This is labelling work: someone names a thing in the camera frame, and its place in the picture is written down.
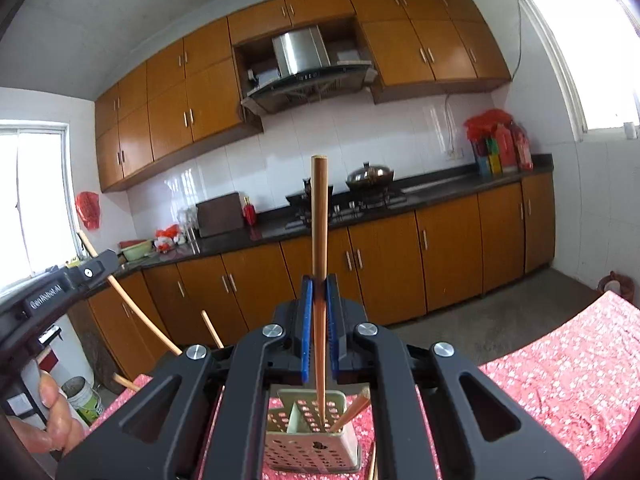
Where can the black kitchen countertop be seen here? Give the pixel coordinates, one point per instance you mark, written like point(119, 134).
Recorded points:
point(450, 185)

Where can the green basin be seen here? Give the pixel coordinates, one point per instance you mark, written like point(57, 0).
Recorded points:
point(137, 251)

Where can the red floral tablecloth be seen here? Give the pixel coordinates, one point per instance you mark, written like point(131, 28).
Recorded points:
point(550, 385)

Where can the white wall socket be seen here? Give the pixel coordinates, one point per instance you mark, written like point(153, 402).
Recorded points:
point(454, 154)

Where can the colourful condiment boxes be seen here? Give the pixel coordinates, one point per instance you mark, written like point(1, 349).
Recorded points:
point(487, 157)

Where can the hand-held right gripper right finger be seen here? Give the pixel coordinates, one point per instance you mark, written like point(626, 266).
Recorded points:
point(332, 320)

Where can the steel range hood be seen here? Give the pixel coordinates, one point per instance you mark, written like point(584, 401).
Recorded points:
point(300, 55)

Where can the white cup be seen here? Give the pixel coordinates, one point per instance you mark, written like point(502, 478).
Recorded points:
point(630, 131)

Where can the brown cutting board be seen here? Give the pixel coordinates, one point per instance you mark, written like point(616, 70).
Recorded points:
point(220, 215)

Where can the beige perforated chopstick holder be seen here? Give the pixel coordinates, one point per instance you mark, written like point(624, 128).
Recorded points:
point(305, 452)

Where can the small red bottle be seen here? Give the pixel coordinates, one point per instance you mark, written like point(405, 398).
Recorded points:
point(249, 215)

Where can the red packet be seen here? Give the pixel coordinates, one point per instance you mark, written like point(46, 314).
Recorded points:
point(522, 147)

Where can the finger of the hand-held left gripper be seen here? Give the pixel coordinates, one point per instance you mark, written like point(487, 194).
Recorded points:
point(90, 272)

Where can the wooden upper kitchen cabinets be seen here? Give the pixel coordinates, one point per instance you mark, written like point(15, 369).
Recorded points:
point(210, 95)

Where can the small kitchen window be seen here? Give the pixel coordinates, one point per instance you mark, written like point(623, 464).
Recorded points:
point(35, 200)

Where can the wooden kitchen cabinets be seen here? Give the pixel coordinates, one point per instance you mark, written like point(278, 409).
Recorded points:
point(450, 250)
point(210, 95)

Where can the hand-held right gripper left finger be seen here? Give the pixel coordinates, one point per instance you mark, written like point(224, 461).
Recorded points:
point(307, 320)

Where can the red and white bags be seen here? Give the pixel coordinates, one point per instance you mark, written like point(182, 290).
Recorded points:
point(167, 240)

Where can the gas stove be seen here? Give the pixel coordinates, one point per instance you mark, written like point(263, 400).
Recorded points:
point(360, 205)

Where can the red carton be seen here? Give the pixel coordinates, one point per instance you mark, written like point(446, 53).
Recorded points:
point(505, 147)

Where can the white plastic bucket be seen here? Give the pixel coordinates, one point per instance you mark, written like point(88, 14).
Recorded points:
point(85, 400)

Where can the person's left hand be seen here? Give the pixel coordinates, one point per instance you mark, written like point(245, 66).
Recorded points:
point(60, 435)

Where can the large kitchen window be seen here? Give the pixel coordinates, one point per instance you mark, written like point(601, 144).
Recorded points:
point(590, 35)

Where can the wooden lower kitchen cabinets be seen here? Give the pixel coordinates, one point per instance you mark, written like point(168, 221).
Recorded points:
point(450, 250)

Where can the black lidded wok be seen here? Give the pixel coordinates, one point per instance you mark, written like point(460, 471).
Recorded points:
point(370, 177)

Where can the hanging red plastic bag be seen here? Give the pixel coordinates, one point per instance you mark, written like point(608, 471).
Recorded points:
point(89, 207)

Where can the red-brown round object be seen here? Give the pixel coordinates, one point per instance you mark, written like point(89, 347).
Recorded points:
point(612, 282)

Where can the clear glass jars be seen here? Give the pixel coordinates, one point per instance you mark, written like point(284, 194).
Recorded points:
point(187, 225)

